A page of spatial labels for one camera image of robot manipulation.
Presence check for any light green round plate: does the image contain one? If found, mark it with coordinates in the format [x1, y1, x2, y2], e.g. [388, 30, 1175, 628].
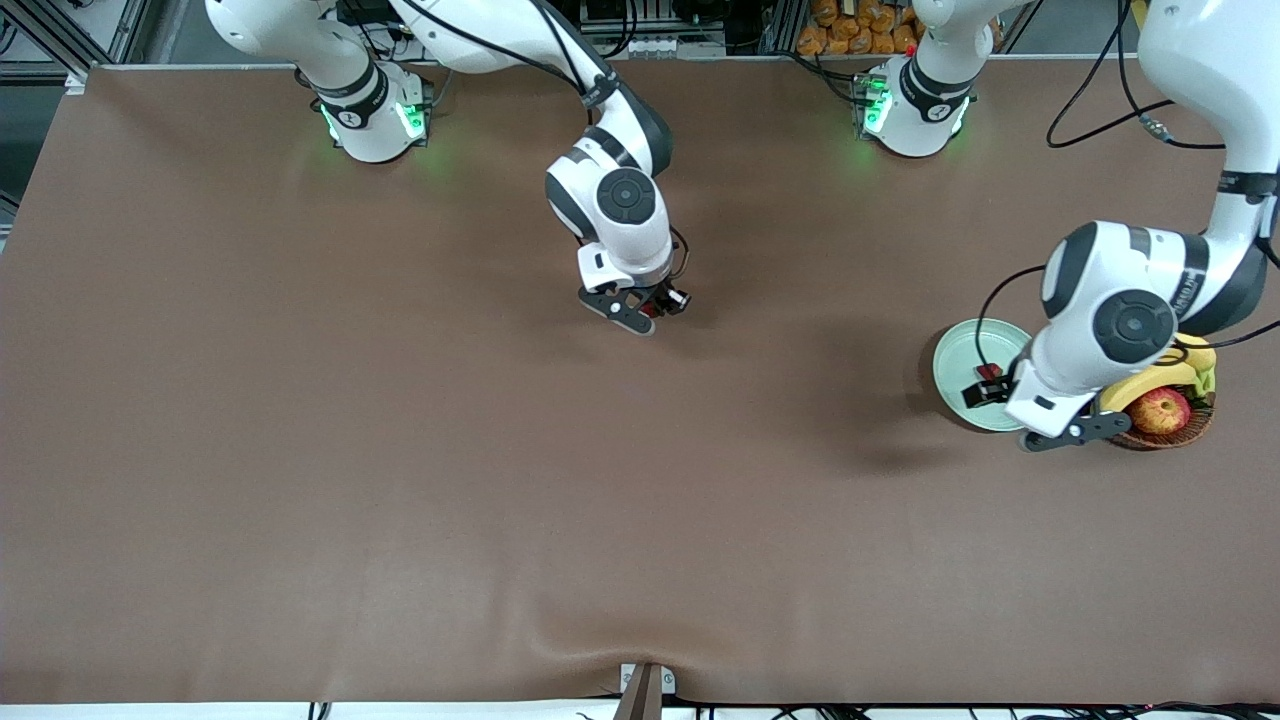
[932, 318, 1041, 433]

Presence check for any red yellow apple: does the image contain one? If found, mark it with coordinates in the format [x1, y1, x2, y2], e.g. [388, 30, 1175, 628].
[1128, 388, 1193, 436]

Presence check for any yellow banana bunch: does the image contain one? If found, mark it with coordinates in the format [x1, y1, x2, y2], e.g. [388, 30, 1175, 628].
[1100, 335, 1218, 413]

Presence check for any brown wicker basket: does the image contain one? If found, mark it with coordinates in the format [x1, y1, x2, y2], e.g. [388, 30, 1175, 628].
[1105, 395, 1218, 451]

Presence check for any electronics unit with connectors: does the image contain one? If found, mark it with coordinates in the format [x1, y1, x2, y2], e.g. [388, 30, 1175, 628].
[578, 0, 728, 59]

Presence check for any large table cover mat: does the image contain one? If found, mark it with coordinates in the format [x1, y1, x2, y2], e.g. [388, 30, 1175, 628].
[0, 55, 1280, 706]

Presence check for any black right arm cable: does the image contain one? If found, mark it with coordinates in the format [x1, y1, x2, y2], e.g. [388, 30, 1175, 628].
[400, 0, 693, 283]

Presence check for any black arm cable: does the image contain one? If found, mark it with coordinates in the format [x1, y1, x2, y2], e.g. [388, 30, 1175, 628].
[975, 0, 1280, 373]
[400, 0, 693, 283]

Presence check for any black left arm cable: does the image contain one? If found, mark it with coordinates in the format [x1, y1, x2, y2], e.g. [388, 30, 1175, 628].
[975, 0, 1280, 373]

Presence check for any metal bracket with pole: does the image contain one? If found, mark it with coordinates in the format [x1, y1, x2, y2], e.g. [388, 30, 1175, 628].
[612, 662, 677, 720]

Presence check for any aluminium frame profile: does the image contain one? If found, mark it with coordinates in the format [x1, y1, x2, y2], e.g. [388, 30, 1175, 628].
[0, 0, 151, 96]

